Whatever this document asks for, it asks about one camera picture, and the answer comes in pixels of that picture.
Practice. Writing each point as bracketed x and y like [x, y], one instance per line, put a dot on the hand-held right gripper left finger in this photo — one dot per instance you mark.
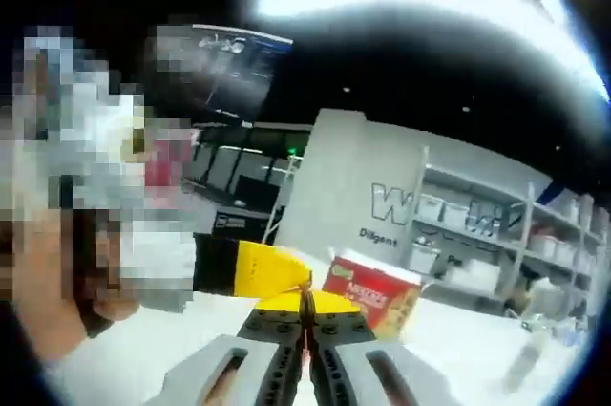
[224, 368]

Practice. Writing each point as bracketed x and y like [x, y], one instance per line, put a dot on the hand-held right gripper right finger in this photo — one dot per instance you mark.
[382, 372]

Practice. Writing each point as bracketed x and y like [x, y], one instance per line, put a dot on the red coffee box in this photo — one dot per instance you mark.
[372, 296]

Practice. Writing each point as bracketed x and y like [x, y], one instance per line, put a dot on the black cabinet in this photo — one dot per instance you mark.
[238, 224]

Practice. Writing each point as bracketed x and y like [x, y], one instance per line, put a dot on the black flat screen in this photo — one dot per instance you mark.
[258, 191]

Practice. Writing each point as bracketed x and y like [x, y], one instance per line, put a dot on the grey metal shelf rack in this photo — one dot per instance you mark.
[520, 234]

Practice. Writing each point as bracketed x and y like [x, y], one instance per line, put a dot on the large dark monitor screen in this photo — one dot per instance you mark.
[238, 71]

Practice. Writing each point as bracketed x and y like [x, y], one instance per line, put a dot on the row of white storage bins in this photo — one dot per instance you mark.
[544, 243]

